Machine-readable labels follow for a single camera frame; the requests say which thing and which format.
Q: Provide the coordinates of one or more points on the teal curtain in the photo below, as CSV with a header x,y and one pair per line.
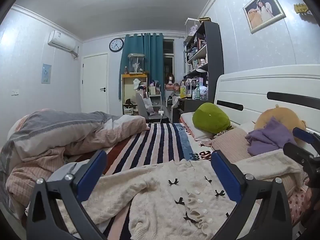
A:
x,y
152,60

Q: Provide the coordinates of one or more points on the purple cloth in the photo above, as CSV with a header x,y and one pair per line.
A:
x,y
270,137

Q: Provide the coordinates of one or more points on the pink polka-dot cloth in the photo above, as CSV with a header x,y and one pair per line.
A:
x,y
297,205

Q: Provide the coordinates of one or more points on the white hat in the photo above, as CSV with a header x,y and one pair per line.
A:
x,y
136,83

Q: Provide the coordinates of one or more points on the white pillow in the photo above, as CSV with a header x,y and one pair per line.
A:
x,y
190,123

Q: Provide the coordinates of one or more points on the round wall clock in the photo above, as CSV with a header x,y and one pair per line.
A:
x,y
116,45

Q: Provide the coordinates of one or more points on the cream knitted sweater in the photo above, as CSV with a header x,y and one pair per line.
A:
x,y
162,205

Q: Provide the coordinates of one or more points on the white bed headboard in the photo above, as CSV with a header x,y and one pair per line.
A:
x,y
250,90

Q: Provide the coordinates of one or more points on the green plush pillow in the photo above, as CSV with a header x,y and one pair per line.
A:
x,y
211,117

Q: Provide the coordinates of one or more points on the white door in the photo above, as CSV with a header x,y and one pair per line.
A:
x,y
95,80

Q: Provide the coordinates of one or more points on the white storage rack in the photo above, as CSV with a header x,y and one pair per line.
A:
x,y
156,102

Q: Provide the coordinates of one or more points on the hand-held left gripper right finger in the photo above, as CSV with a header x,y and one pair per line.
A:
x,y
223,171

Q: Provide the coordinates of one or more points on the dark bookshelf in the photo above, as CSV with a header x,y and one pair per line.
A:
x,y
212,55

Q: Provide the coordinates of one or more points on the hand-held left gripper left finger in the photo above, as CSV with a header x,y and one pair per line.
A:
x,y
93,168

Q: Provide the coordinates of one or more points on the blue wall poster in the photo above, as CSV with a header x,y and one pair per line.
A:
x,y
46,73

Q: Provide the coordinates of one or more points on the striped printed blanket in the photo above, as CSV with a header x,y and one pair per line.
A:
x,y
155,142

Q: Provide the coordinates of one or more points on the clear acrylic box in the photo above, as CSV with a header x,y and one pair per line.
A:
x,y
192,26

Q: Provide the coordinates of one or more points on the orange plush toy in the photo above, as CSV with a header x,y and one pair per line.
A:
x,y
265,120

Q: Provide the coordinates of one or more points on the glass display case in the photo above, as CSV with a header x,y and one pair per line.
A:
x,y
136,63

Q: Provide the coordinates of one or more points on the grey chair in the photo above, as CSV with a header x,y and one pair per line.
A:
x,y
142,107

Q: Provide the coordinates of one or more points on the white air conditioner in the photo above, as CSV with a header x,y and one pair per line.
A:
x,y
61,41

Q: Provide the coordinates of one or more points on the dark desk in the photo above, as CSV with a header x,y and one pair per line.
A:
x,y
186,105

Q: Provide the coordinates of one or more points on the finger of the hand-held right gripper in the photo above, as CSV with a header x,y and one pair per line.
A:
x,y
303,134
296,152

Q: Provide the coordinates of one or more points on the yellow guitar headstock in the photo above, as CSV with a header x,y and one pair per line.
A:
x,y
301,8

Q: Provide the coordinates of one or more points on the yellow shelf rack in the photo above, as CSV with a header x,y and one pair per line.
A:
x,y
123,92

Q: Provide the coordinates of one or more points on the window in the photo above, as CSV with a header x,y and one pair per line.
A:
x,y
168,65

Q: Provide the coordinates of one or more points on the framed wall photo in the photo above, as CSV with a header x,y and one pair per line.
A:
x,y
263,10

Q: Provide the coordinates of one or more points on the grey cloth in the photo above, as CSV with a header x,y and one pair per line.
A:
x,y
62,168

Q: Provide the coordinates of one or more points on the pink and grey quilt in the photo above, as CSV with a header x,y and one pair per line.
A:
x,y
57,132

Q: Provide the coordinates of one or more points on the yellow bottle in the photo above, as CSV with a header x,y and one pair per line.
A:
x,y
183,91

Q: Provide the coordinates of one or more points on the wig head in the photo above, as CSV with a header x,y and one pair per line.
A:
x,y
170,78

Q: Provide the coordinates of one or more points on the green bottle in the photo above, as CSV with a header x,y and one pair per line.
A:
x,y
197,93

